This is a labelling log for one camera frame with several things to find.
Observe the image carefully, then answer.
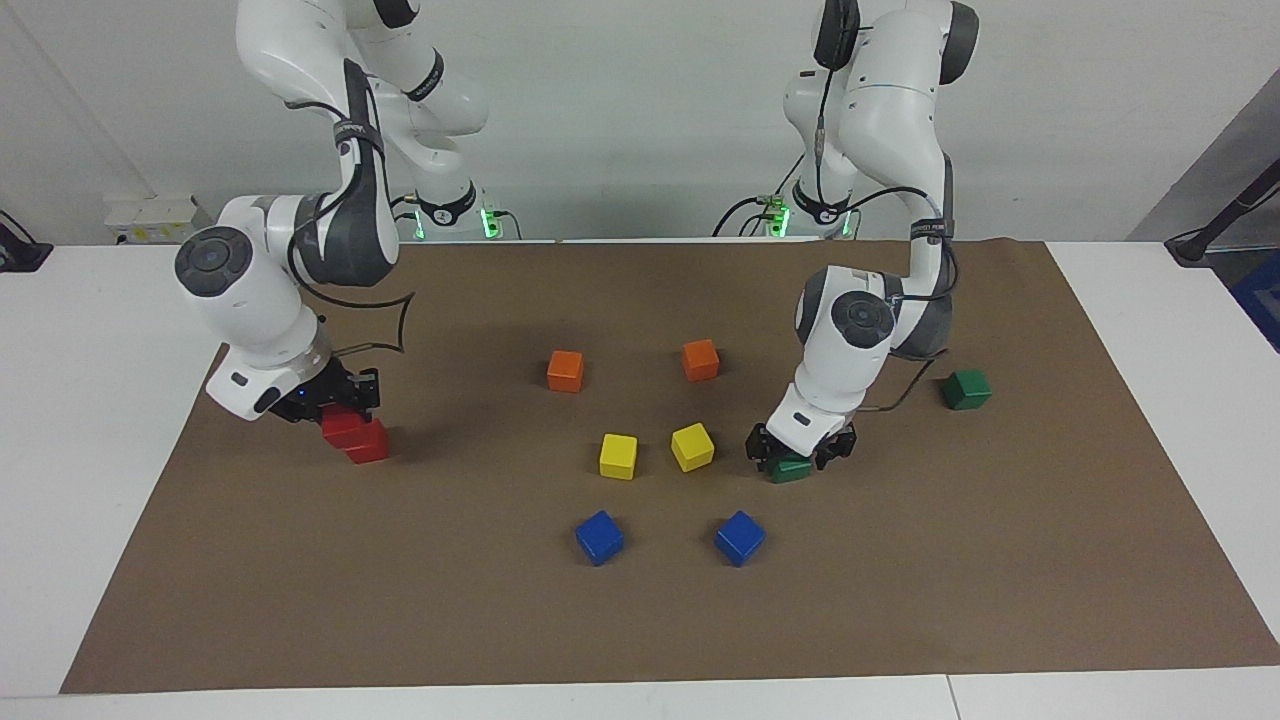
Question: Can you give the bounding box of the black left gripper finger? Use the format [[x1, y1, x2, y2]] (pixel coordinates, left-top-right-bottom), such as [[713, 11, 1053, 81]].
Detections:
[[814, 424, 859, 471], [746, 425, 789, 471]]

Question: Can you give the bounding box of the red wooden cube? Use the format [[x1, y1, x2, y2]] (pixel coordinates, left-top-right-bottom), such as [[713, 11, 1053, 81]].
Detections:
[[321, 405, 369, 448], [343, 418, 391, 465]]

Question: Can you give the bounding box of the yellow wooden cube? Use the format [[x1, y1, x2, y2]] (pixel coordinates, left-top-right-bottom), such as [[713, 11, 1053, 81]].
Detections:
[[598, 433, 639, 481], [670, 422, 716, 473]]

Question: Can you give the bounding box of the blue wooden cube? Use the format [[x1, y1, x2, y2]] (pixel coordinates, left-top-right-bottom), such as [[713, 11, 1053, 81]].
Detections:
[[714, 510, 768, 568], [575, 510, 625, 568]]

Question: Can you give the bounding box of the brown paper mat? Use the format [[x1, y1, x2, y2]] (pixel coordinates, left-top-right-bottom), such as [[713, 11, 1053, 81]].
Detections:
[[58, 238, 1280, 696]]

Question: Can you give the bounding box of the white power strip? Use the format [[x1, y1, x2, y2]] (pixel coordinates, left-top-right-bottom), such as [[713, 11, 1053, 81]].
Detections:
[[104, 195, 201, 246]]

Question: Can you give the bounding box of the black stand pole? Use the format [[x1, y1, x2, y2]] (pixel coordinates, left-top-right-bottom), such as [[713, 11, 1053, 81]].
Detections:
[[1165, 158, 1280, 267]]

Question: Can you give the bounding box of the grey partition panel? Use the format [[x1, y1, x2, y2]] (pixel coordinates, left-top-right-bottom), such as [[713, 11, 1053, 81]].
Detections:
[[1128, 95, 1280, 251]]

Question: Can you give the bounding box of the blue bin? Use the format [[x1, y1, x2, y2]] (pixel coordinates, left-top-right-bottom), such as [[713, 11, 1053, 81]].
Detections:
[[1228, 248, 1280, 353]]

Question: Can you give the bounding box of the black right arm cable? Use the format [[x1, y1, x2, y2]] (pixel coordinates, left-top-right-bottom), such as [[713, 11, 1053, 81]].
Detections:
[[285, 55, 417, 357]]

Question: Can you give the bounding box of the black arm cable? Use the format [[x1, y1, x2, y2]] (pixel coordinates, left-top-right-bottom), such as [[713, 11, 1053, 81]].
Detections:
[[812, 0, 961, 413], [285, 55, 417, 357]]

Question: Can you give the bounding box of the black base cable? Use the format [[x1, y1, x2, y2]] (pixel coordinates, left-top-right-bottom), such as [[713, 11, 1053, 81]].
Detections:
[[712, 150, 801, 239]]

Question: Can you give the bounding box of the black device with cable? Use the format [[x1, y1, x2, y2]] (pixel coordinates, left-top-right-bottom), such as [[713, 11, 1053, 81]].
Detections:
[[0, 210, 54, 273]]

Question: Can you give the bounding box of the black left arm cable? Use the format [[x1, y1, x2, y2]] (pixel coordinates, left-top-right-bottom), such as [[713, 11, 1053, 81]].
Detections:
[[812, 0, 961, 413]]

